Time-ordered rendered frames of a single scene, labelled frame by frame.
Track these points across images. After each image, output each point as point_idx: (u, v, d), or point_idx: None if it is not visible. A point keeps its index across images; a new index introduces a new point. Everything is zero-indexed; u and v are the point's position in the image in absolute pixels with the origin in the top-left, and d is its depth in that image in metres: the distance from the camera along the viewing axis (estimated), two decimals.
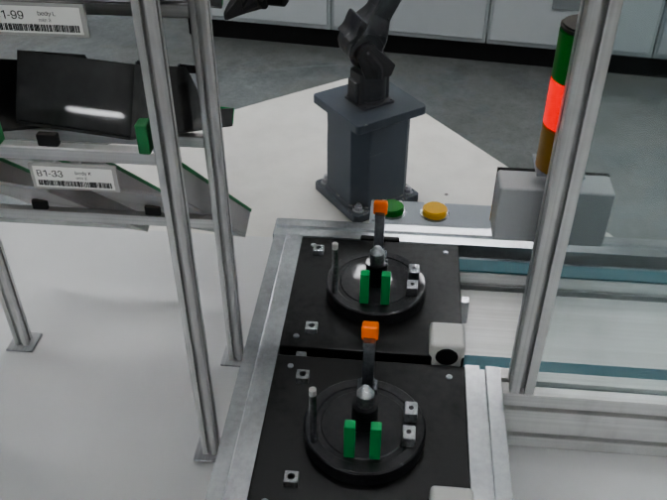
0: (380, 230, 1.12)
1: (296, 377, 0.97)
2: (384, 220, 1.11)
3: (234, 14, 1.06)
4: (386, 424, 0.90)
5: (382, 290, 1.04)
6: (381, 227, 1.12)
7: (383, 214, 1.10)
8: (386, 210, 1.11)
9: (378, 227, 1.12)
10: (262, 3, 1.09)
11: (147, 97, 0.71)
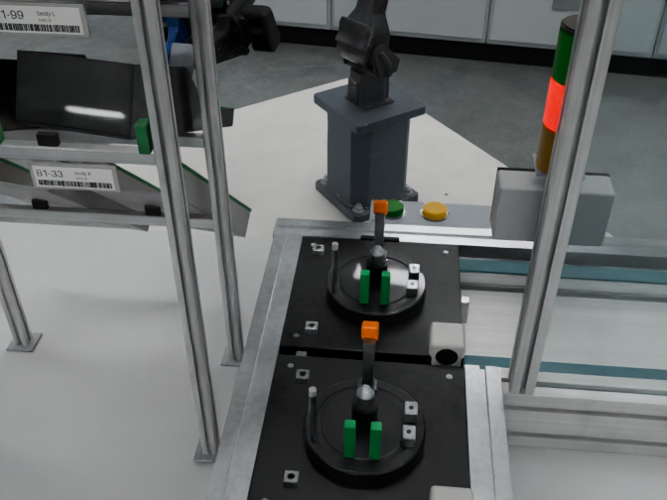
0: (380, 230, 1.12)
1: (296, 377, 0.97)
2: (384, 220, 1.11)
3: None
4: (386, 424, 0.90)
5: (382, 290, 1.04)
6: (381, 227, 1.12)
7: (383, 214, 1.10)
8: (386, 210, 1.11)
9: (378, 227, 1.12)
10: (242, 49, 1.02)
11: (147, 97, 0.71)
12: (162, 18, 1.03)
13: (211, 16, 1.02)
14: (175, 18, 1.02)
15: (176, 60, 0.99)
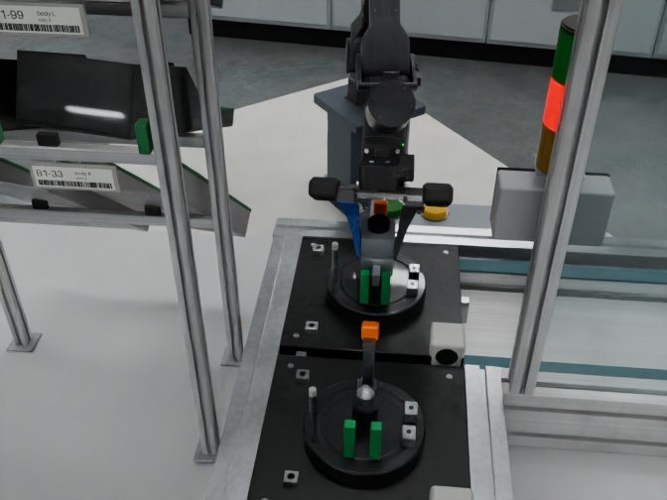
0: None
1: (296, 377, 0.97)
2: None
3: (400, 247, 1.04)
4: (386, 424, 0.90)
5: (382, 290, 1.04)
6: None
7: (383, 214, 1.10)
8: (386, 210, 1.11)
9: None
10: None
11: (147, 97, 0.71)
12: (334, 205, 1.02)
13: (384, 192, 1.02)
14: (352, 208, 1.02)
15: (369, 251, 1.03)
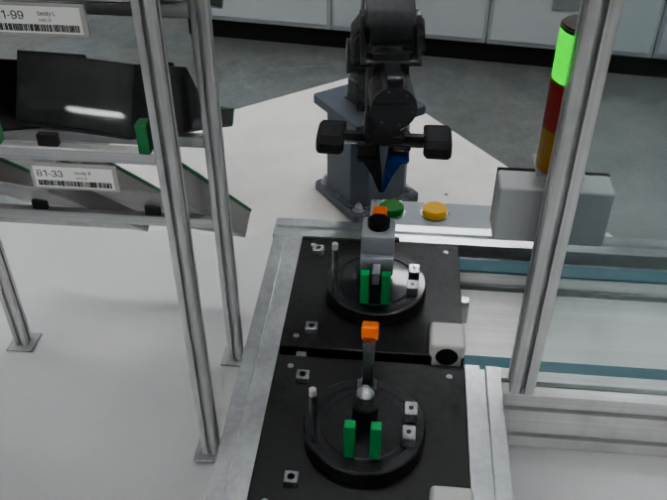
0: None
1: (296, 377, 0.97)
2: None
3: (375, 184, 1.14)
4: (386, 424, 0.90)
5: (382, 290, 1.04)
6: None
7: None
8: None
9: None
10: (361, 158, 1.10)
11: (147, 97, 0.71)
12: None
13: (364, 134, 1.11)
14: None
15: (369, 249, 1.04)
